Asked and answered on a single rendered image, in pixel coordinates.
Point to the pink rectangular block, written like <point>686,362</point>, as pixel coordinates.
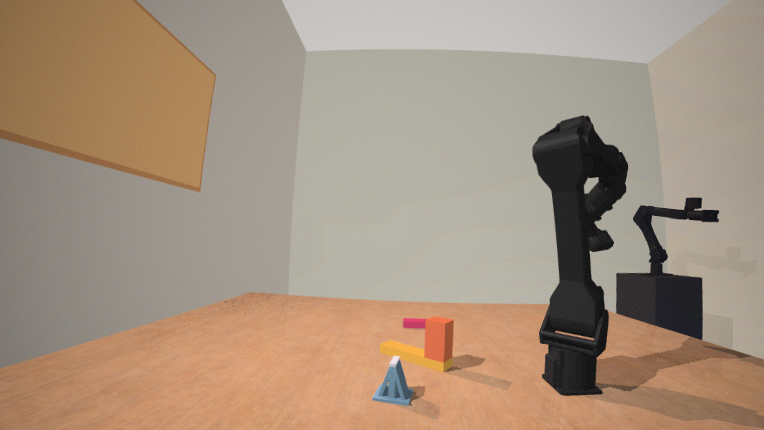
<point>414,323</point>

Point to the blue triangular wedge stand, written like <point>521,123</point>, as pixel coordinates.
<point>397,392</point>

